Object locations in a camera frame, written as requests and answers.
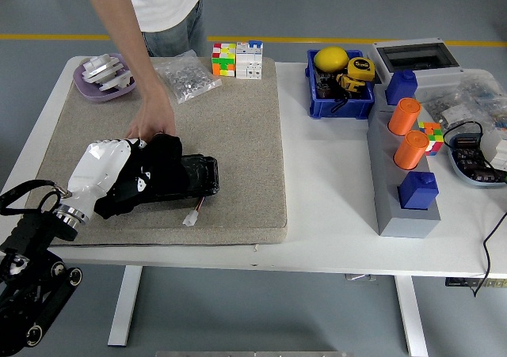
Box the looped black cable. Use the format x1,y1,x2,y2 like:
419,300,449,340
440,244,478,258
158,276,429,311
442,121,486,152

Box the dark circuit boards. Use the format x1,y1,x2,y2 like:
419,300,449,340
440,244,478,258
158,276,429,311
451,135,503,184

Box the long black cable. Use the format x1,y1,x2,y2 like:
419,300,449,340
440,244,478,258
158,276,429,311
472,211,507,298

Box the blue plastic bin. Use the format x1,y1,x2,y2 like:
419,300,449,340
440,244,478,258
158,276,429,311
304,48,376,120

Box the white plug with red wires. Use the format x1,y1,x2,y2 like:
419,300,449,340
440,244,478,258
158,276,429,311
182,196,206,227

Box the large colourful puzzle cube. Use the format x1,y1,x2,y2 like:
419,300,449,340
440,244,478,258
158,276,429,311
212,42,238,78

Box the clear bag of screws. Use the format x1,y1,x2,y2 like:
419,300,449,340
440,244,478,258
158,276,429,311
154,50,223,104

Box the white plastic parts stack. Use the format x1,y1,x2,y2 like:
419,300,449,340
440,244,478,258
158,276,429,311
81,54,134,93

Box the orange cylinder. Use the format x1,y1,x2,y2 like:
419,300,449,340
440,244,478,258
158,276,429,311
393,130,429,171
387,97,422,136

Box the grey block holder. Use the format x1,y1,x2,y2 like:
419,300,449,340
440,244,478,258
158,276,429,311
366,82,443,239

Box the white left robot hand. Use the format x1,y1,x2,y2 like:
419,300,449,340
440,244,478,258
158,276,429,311
66,137,154,216

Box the yellow lemon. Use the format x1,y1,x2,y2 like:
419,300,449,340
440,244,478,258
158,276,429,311
314,46,350,72

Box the black table control panel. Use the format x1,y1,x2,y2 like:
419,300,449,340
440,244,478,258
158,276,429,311
444,277,507,289

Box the dark electronic part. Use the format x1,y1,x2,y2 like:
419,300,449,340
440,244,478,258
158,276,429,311
315,70,344,100

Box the clear bag of small parts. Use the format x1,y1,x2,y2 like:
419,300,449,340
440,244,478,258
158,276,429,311
455,71,507,135
417,89,476,131

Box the blue-grey tray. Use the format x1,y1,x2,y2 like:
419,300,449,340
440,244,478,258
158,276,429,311
443,131,507,188

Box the blue square block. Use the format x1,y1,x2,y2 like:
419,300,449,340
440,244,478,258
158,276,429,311
386,70,419,107
397,170,440,211

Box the yellow black tape measure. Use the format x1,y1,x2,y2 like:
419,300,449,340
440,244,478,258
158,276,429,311
336,56,375,95

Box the grey electrical enclosure box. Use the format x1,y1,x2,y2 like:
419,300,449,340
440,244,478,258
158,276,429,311
367,37,464,93

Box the black glossy panel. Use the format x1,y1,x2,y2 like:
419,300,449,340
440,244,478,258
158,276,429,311
118,154,220,211

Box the person's right hand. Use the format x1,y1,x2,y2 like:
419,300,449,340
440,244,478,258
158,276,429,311
125,91,177,141

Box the white breaker modules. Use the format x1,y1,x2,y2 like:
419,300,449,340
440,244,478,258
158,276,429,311
479,128,507,173

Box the grey-brown mat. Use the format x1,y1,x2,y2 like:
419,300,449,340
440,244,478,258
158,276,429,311
25,55,288,247

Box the white table leg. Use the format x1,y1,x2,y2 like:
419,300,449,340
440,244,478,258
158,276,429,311
394,275,429,357
107,265,143,348

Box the purple tray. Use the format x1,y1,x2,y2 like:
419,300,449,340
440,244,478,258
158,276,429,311
73,52,138,104

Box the white circuit breaker block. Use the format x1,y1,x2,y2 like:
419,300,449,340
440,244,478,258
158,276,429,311
236,39,265,81

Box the small colourful puzzle cube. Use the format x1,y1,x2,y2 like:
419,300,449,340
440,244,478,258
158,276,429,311
417,121,443,157

